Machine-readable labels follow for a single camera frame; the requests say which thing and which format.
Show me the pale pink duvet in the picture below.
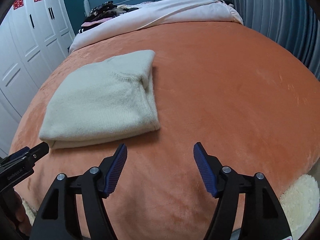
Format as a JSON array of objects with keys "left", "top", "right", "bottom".
[{"left": 69, "top": 0, "right": 243, "bottom": 53}]

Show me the dark clothes pile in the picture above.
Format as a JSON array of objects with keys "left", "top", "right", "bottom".
[{"left": 78, "top": 1, "right": 138, "bottom": 34}]

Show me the white wardrobe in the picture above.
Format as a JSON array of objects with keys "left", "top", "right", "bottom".
[{"left": 1, "top": 0, "right": 75, "bottom": 157}]

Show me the blue grey curtain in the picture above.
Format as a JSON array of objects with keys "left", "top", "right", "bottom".
[{"left": 233, "top": 0, "right": 319, "bottom": 78}]

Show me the orange plush blanket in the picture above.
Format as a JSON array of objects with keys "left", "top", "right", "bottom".
[{"left": 10, "top": 22, "right": 319, "bottom": 239}]

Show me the person's left hand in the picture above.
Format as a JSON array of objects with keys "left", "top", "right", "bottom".
[{"left": 1, "top": 189, "right": 32, "bottom": 239}]

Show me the cream knit cardigan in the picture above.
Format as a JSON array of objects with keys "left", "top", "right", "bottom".
[{"left": 39, "top": 50, "right": 160, "bottom": 149}]

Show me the cream fluffy rug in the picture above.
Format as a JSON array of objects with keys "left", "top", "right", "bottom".
[{"left": 19, "top": 173, "right": 320, "bottom": 240}]

